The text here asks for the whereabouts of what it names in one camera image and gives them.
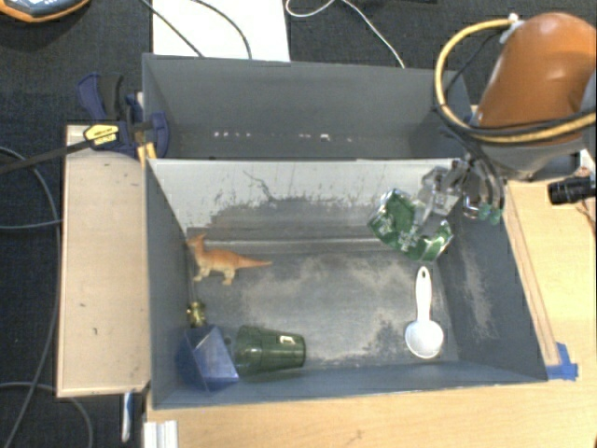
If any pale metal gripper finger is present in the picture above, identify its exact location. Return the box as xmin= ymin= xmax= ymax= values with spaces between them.
xmin=419 ymin=194 xmax=452 ymax=247
xmin=416 ymin=167 xmax=442 ymax=210

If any crushed green can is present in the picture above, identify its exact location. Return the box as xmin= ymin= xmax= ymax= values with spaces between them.
xmin=366 ymin=188 xmax=455 ymax=263

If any white plastic measuring spoon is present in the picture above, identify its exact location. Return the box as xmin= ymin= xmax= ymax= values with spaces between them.
xmin=403 ymin=265 xmax=446 ymax=360

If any grey metal bin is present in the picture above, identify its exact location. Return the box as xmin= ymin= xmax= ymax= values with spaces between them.
xmin=141 ymin=52 xmax=549 ymax=411

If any dark green glass cup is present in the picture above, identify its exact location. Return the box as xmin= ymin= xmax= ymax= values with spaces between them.
xmin=230 ymin=325 xmax=307 ymax=377

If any orange toy dinosaur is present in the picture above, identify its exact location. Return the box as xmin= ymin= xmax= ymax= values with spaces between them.
xmin=185 ymin=232 xmax=274 ymax=287

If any small brass green object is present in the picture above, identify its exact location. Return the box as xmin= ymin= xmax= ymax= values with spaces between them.
xmin=186 ymin=300 xmax=209 ymax=329

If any blue plastic cup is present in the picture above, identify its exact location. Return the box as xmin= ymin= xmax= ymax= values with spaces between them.
xmin=174 ymin=324 xmax=241 ymax=392

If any pale wood board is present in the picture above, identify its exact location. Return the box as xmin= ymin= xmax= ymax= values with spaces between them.
xmin=55 ymin=123 xmax=153 ymax=399

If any black cylinder on white bracket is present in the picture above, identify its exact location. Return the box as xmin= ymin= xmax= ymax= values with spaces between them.
xmin=547 ymin=174 xmax=597 ymax=206

